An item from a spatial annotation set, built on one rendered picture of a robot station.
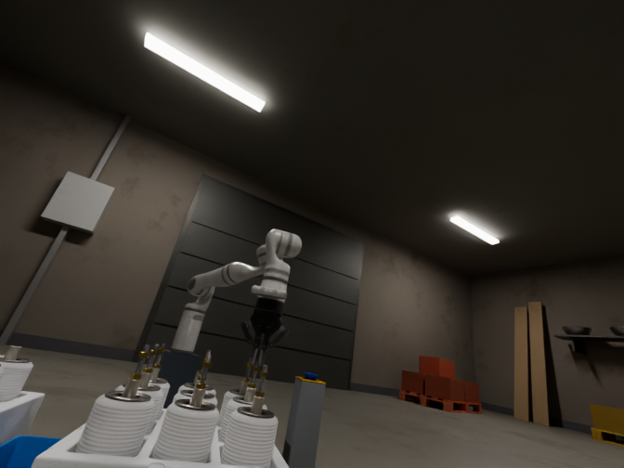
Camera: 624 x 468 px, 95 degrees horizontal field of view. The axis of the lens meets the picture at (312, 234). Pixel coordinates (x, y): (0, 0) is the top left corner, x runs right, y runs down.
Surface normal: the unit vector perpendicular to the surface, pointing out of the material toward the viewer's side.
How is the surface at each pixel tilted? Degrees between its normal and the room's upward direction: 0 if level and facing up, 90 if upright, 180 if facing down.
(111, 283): 90
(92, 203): 90
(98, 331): 90
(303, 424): 90
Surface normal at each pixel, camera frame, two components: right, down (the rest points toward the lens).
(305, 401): 0.32, -0.32
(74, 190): 0.52, -0.26
